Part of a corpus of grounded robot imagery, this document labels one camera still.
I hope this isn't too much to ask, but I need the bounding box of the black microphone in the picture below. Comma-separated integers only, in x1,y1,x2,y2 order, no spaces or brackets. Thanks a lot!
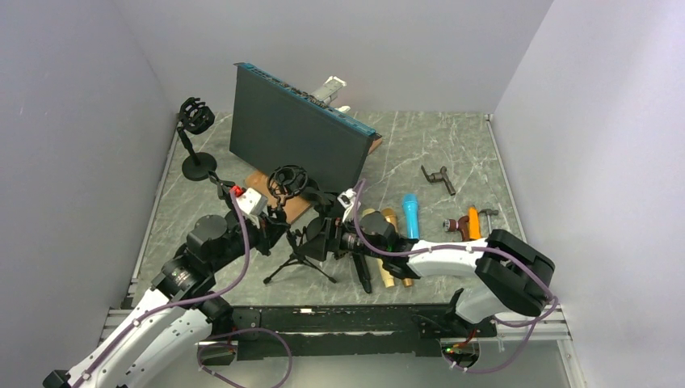
351,252,372,294

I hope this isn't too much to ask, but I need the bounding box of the dark grey server chassis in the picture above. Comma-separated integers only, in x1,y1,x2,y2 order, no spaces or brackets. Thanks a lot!
229,62,380,192

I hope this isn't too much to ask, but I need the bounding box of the black tripod mic stand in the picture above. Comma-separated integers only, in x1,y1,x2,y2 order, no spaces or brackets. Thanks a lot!
263,164,338,286

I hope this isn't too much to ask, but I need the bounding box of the brown pipe fitting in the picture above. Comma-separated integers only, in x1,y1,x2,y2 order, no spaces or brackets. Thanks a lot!
443,216,471,242

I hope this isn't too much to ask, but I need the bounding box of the cream beige microphone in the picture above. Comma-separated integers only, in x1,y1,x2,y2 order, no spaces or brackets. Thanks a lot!
362,209,395,288

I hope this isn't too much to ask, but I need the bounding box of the black shock mount stand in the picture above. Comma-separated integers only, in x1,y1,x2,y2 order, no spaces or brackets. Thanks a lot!
177,96,218,182

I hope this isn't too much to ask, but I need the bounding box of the gold microphone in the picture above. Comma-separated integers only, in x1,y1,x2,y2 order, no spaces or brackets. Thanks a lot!
380,208,414,288

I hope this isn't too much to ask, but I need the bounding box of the orange handled tool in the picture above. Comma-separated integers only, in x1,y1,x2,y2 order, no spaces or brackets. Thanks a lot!
468,205,482,240

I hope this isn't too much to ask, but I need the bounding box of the wooden board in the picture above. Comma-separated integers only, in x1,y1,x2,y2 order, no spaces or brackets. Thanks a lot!
238,134,382,223

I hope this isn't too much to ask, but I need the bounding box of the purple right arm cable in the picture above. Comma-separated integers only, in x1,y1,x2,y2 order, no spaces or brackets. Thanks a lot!
350,179,561,375

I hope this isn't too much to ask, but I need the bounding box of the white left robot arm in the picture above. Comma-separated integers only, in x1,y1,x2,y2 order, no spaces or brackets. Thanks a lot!
42,212,289,387

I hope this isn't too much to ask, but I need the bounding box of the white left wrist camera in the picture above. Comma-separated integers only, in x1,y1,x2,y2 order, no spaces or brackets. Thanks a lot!
229,186,268,217

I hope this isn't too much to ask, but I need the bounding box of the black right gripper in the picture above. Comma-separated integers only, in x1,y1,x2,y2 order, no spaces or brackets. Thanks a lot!
298,213,386,261

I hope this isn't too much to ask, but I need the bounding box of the black desk mic stand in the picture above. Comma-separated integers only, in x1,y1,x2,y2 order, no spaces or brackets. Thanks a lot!
208,171,236,212

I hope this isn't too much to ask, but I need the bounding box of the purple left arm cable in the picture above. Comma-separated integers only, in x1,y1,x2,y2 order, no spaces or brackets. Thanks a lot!
69,195,294,388

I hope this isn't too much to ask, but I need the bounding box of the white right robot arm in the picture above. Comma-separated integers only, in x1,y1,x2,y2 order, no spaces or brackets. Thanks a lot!
300,211,555,335

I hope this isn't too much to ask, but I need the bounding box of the black desk stand with clip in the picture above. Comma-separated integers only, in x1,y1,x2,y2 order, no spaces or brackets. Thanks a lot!
301,178,344,242

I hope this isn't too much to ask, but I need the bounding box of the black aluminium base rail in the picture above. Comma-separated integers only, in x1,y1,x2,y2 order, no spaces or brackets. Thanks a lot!
211,304,527,361

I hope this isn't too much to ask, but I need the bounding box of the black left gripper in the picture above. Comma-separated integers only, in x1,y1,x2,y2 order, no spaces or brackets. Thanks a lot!
210,209,292,272

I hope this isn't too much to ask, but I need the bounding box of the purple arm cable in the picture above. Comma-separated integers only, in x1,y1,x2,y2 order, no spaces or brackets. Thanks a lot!
350,179,561,375
69,195,294,388

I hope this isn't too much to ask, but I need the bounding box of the blue microphone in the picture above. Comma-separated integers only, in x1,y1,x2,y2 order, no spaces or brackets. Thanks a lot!
402,193,420,239

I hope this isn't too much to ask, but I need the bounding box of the dark metal clamp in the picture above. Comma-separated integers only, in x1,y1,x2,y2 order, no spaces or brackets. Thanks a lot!
420,165,456,196

